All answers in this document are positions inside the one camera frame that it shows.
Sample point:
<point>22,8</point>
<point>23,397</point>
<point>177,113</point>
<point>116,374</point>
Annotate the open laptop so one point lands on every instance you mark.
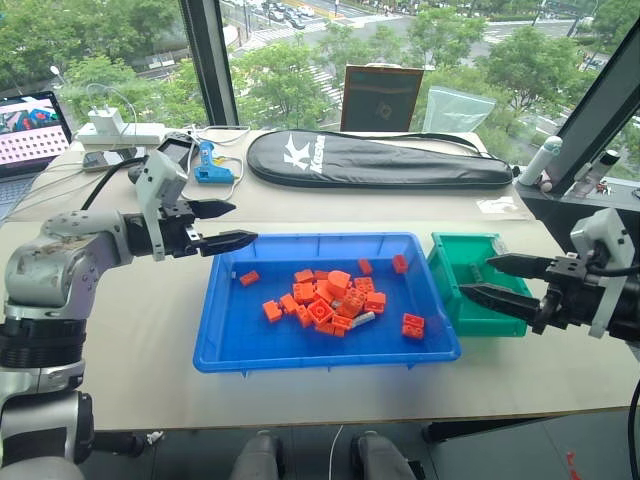
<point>30,132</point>

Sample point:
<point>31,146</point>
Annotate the black window pillar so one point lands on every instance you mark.
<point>207,60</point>

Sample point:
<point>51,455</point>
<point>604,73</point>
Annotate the white charger adapter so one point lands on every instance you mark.
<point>106,121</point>

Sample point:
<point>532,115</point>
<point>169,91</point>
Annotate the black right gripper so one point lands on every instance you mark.
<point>570,295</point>

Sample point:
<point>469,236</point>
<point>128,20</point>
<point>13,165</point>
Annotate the blue plastic tray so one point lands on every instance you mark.
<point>240,340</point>

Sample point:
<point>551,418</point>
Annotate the orange rounded building block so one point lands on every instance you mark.
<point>339,282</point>

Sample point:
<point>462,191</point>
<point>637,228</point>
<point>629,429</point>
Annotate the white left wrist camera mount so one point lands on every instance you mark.
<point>157,180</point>

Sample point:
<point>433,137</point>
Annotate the blue glue gun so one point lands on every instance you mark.
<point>206,167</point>

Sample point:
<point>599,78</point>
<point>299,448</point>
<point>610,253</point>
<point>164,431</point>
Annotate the smartphone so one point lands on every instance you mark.
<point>100,159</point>

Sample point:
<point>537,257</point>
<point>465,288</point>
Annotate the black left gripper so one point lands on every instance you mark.
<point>175,240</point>

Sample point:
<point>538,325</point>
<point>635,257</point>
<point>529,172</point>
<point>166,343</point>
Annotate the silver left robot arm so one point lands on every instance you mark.
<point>50,265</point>

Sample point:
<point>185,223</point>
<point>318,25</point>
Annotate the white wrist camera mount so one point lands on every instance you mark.
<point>597,230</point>
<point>157,180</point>

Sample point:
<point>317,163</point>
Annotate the green plastic bin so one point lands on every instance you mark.
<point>450,270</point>

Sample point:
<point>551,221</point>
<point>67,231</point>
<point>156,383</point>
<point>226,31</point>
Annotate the black side shelf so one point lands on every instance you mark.
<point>550,210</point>

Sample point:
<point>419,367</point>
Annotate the brown framed board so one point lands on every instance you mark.
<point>382,97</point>

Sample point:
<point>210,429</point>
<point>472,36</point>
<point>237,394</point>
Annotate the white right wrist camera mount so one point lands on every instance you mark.
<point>597,230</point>

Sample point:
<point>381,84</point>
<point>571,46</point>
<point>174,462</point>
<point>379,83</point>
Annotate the white tube bottle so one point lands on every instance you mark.
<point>542,160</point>

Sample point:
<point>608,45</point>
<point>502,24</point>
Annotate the small clear plastic bag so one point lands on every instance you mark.
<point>497,205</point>

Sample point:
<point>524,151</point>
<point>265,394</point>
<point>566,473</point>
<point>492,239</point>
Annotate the black handheld controller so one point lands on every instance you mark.
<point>177,147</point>

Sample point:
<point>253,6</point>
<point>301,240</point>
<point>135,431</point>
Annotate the white power strip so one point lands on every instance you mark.
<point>135,134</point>

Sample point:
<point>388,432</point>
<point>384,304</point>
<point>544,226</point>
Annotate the dark rounded shape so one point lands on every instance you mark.
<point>380,457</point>
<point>257,457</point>

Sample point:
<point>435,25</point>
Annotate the black slanted window frame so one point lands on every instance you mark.
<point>597,110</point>

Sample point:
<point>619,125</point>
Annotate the black racket bag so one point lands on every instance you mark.
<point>390,162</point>

